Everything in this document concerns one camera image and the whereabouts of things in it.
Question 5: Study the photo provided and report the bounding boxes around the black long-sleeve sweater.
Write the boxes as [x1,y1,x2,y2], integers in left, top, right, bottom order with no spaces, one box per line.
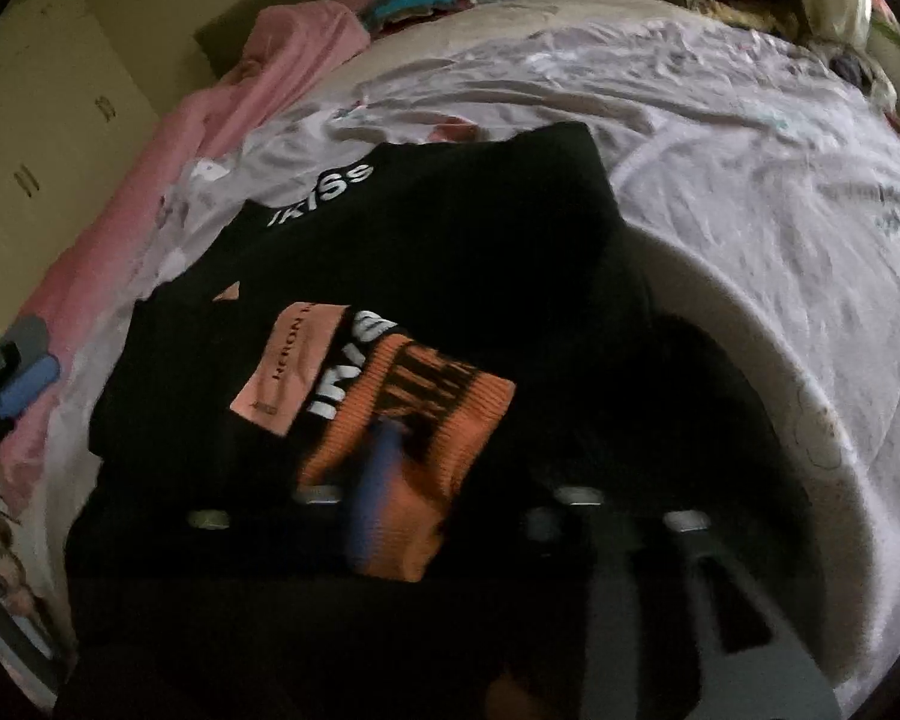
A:
[89,124,823,718]

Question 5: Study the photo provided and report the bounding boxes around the bag with clothes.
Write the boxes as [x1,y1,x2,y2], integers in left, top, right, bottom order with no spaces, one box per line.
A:
[806,39,898,112]

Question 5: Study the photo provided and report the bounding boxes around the pink comforter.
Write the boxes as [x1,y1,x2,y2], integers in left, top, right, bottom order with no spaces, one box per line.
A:
[0,0,370,518]

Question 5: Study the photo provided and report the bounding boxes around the cream wardrobe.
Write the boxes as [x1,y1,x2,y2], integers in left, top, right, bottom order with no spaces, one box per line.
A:
[0,0,157,335]

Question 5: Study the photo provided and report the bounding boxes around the lilac printed duvet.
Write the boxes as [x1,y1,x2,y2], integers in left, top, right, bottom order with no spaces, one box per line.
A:
[20,21,900,712]

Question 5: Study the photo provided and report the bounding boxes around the beige bed sheet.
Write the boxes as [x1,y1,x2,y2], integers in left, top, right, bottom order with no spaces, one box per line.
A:
[320,0,704,91]

